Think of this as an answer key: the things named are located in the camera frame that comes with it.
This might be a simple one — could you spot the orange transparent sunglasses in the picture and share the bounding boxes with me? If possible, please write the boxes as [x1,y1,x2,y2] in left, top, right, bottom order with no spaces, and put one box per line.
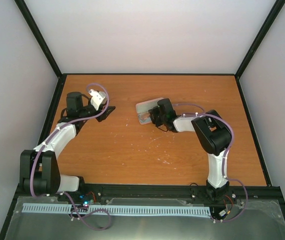
[138,111,152,125]

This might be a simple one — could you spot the white pink glasses case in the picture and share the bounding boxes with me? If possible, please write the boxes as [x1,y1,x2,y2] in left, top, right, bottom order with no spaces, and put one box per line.
[135,97,164,117]

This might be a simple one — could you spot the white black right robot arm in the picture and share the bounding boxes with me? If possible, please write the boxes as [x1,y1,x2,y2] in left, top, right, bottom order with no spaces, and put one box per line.
[148,98,235,202]

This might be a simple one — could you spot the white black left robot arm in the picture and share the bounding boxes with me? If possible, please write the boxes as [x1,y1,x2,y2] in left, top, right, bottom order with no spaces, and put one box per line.
[19,89,115,202]

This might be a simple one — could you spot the clear acrylic front plate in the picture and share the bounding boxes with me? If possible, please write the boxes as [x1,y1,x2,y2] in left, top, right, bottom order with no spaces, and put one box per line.
[5,197,285,240]

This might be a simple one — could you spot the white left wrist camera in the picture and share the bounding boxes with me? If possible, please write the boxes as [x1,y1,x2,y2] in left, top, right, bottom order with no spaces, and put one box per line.
[88,89,107,111]

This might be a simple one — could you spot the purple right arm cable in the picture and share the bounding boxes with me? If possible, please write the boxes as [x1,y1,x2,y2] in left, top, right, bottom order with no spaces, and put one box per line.
[172,102,249,224]

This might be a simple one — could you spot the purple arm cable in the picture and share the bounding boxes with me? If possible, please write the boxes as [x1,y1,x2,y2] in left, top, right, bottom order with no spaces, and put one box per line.
[172,102,249,224]
[29,83,112,230]

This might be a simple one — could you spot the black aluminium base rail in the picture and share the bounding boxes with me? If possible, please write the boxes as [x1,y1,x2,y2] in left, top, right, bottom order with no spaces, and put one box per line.
[14,182,283,207]

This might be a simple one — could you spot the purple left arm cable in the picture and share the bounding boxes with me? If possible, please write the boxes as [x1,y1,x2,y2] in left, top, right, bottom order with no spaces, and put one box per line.
[29,83,112,230]

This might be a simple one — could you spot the light blue slotted cable duct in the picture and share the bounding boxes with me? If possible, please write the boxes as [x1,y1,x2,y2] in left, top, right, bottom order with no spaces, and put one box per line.
[21,203,211,218]

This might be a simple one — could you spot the black enclosure frame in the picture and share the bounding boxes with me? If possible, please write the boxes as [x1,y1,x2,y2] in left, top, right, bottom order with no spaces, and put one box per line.
[0,0,285,240]

